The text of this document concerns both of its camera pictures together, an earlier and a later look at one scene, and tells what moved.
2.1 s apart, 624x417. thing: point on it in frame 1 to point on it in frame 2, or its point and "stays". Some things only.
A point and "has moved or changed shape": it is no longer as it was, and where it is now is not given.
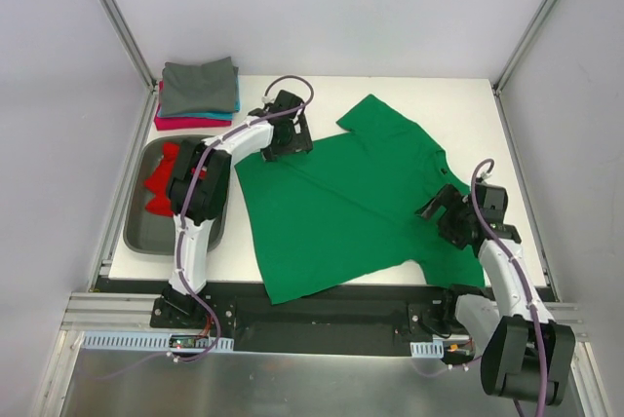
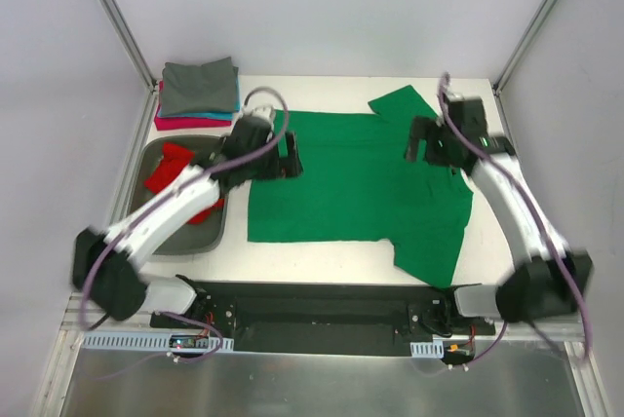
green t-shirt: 347,208 has moved or changed shape
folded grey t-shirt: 197,89 stays
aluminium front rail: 89,311 stays
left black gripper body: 291,142 to 281,158
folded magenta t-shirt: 163,122 stays
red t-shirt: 159,181 stays
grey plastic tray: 148,233 stays
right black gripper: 436,208 to 431,145
